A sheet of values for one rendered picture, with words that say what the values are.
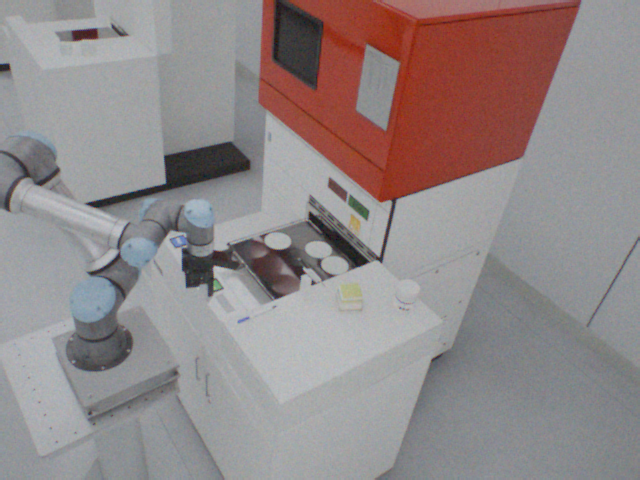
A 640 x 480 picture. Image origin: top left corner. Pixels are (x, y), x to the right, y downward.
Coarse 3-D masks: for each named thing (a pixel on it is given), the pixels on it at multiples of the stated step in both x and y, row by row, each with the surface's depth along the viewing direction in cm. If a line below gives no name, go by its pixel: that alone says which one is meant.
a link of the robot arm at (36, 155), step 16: (0, 144) 141; (16, 144) 141; (32, 144) 144; (48, 144) 148; (16, 160) 138; (32, 160) 142; (48, 160) 147; (32, 176) 143; (48, 176) 146; (64, 192) 151; (80, 240) 156; (96, 256) 160; (112, 256) 161; (96, 272) 160; (112, 272) 161; (128, 272) 165; (128, 288) 164
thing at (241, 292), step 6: (228, 276) 199; (234, 276) 199; (228, 282) 197; (234, 282) 197; (240, 282) 197; (234, 288) 195; (240, 288) 195; (246, 288) 195; (240, 294) 193; (246, 294) 193; (240, 300) 190; (246, 300) 191; (252, 300) 191; (246, 306) 188; (252, 306) 189; (258, 306) 189
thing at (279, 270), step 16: (304, 224) 225; (256, 240) 213; (304, 240) 217; (320, 240) 218; (256, 256) 206; (272, 256) 207; (288, 256) 208; (304, 256) 209; (256, 272) 199; (272, 272) 200; (288, 272) 201; (304, 272) 202; (320, 272) 203; (272, 288) 194; (288, 288) 195
